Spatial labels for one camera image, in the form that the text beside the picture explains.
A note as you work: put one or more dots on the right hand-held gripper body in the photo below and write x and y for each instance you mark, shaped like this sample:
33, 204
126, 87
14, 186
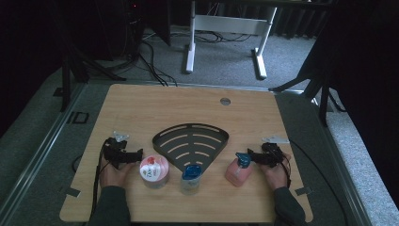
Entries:
273, 152

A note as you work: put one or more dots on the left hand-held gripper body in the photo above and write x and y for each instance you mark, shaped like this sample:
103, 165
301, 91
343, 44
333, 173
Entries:
116, 150

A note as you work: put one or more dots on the pink lidded cream jar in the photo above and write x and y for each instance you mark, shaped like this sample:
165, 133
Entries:
154, 171

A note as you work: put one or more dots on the black fan-shaped slotted rack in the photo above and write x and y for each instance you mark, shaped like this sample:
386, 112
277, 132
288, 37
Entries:
191, 142

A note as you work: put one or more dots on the person's right hand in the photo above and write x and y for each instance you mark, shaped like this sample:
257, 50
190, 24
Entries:
276, 176

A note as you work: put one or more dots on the person's left hand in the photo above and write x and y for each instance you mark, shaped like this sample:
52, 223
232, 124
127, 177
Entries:
114, 175

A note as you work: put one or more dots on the grey tape piece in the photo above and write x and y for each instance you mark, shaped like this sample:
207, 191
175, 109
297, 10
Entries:
303, 190
70, 191

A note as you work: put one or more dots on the grey table grommet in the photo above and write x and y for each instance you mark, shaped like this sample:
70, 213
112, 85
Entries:
225, 101

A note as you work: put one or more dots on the clear cup blue contents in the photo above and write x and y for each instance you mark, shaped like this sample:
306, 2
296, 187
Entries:
190, 179

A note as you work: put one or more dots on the black metal stand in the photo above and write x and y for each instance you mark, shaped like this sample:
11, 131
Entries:
323, 100
66, 81

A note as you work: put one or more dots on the white metal desk frame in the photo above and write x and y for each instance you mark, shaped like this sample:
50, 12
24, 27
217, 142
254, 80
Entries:
229, 24

